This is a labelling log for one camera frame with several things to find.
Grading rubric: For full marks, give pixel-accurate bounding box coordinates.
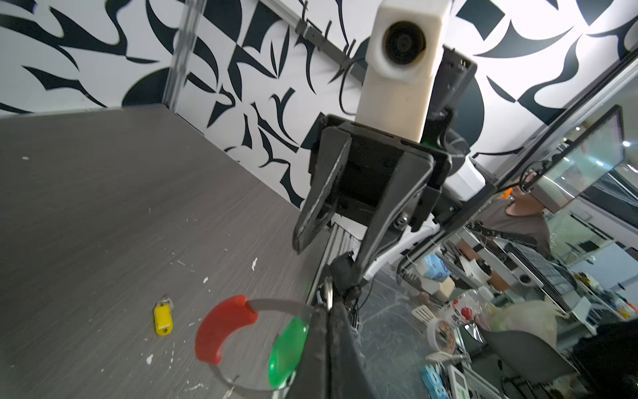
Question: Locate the plastic bottle red label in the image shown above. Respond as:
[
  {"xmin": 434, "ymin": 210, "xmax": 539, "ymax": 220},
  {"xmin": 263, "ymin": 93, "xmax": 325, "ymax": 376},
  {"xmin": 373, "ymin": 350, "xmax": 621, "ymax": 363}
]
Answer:
[{"xmin": 441, "ymin": 291, "xmax": 486, "ymax": 327}]

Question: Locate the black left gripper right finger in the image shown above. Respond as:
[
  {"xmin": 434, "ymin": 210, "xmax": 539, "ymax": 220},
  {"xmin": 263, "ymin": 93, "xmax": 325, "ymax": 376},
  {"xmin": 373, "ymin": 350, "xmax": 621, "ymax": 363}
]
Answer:
[{"xmin": 327, "ymin": 303, "xmax": 378, "ymax": 399}]

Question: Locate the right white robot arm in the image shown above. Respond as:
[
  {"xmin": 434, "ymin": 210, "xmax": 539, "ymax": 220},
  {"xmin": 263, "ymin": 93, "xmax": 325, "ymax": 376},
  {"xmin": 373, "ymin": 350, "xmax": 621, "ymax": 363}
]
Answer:
[{"xmin": 292, "ymin": 48, "xmax": 486, "ymax": 301}]

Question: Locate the grey office chair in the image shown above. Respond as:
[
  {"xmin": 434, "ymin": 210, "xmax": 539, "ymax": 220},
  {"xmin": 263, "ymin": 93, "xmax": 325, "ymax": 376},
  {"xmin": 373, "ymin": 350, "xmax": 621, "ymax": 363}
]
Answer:
[{"xmin": 478, "ymin": 328, "xmax": 578, "ymax": 398}]

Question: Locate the computer monitor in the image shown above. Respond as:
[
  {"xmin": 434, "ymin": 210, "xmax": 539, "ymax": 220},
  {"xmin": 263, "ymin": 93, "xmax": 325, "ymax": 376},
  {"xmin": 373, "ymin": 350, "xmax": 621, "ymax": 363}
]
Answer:
[{"xmin": 522, "ymin": 105, "xmax": 626, "ymax": 213}]

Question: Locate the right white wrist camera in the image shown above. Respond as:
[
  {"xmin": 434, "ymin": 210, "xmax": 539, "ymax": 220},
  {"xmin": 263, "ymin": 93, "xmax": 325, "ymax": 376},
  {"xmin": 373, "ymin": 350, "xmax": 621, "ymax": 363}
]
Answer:
[{"xmin": 355, "ymin": 1, "xmax": 452, "ymax": 142}]

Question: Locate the black wall hook rack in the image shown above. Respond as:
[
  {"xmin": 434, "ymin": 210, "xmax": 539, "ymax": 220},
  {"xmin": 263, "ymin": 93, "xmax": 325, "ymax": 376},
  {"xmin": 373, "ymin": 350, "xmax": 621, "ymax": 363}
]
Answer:
[{"xmin": 293, "ymin": 1, "xmax": 377, "ymax": 81}]

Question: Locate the black keyboard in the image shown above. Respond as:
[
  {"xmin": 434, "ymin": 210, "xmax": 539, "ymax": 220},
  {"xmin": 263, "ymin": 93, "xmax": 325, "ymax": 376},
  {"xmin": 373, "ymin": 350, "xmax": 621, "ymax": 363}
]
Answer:
[{"xmin": 504, "ymin": 243, "xmax": 581, "ymax": 313}]

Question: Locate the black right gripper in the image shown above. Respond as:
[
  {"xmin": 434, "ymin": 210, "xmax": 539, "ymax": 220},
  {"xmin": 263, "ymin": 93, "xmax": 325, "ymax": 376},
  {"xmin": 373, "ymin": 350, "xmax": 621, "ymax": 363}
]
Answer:
[{"xmin": 292, "ymin": 115, "xmax": 451, "ymax": 286}]

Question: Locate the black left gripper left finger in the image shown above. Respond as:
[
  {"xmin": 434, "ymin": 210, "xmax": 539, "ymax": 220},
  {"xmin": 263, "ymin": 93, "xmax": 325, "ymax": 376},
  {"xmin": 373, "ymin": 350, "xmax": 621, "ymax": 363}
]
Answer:
[{"xmin": 286, "ymin": 307, "xmax": 329, "ymax": 399}]

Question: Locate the seated person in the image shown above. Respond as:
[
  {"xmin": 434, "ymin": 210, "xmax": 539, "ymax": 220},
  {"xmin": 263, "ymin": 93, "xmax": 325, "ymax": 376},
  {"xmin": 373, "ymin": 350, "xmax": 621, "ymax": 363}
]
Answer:
[{"xmin": 475, "ymin": 186, "xmax": 553, "ymax": 260}]

